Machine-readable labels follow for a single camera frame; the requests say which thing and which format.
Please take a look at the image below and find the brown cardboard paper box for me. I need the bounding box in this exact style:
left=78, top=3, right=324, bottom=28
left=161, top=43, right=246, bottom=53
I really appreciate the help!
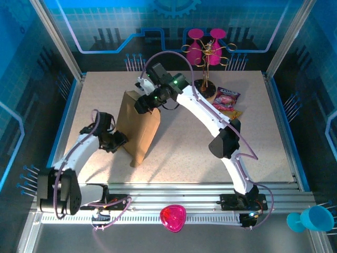
left=115, top=90, right=162, bottom=169

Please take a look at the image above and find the black controller box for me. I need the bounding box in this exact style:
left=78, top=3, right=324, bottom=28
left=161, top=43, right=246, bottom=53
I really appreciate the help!
left=91, top=212, right=112, bottom=223
left=240, top=212, right=257, bottom=229

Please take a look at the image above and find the pink candy bag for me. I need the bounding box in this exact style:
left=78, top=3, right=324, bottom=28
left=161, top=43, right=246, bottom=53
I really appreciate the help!
left=211, top=86, right=242, bottom=112

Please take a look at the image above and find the pink plastic goblet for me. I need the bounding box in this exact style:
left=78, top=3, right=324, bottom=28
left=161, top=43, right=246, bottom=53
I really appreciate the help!
left=186, top=28, right=205, bottom=61
left=204, top=28, right=227, bottom=66

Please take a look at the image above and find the yellow snack bag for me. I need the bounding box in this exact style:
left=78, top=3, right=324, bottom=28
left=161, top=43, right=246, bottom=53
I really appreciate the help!
left=206, top=96, right=243, bottom=121

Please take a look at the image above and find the pink heart-shaped bowl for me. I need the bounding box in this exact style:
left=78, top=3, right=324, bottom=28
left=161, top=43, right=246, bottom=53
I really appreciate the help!
left=160, top=204, right=187, bottom=233

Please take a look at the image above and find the blue plastic goblet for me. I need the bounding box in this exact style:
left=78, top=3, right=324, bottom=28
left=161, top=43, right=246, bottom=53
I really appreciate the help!
left=286, top=205, right=335, bottom=233

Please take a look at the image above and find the gold wire goblet rack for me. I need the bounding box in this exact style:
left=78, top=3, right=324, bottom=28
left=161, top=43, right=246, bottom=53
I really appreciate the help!
left=181, top=39, right=238, bottom=98

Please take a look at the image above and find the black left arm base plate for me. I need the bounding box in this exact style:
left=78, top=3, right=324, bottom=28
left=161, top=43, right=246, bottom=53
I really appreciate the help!
left=78, top=193, right=130, bottom=211

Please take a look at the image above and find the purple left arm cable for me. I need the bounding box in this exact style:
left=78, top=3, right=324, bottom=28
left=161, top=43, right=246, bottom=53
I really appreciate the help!
left=52, top=109, right=132, bottom=231

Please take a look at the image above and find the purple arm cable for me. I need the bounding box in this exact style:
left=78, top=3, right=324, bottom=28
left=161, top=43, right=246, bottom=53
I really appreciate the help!
left=141, top=51, right=275, bottom=230
left=52, top=109, right=132, bottom=231

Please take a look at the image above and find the aluminium cell frame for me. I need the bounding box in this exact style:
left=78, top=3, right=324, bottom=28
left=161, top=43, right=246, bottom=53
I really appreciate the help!
left=15, top=0, right=337, bottom=253

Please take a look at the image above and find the white slotted cable duct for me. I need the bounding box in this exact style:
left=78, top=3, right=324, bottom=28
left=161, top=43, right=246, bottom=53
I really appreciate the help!
left=41, top=215, right=243, bottom=225

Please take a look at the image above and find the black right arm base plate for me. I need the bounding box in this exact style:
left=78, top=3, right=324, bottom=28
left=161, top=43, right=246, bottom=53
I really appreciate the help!
left=220, top=193, right=268, bottom=211

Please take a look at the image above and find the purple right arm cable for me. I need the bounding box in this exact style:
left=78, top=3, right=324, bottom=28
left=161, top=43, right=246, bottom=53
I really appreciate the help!
left=141, top=51, right=275, bottom=230

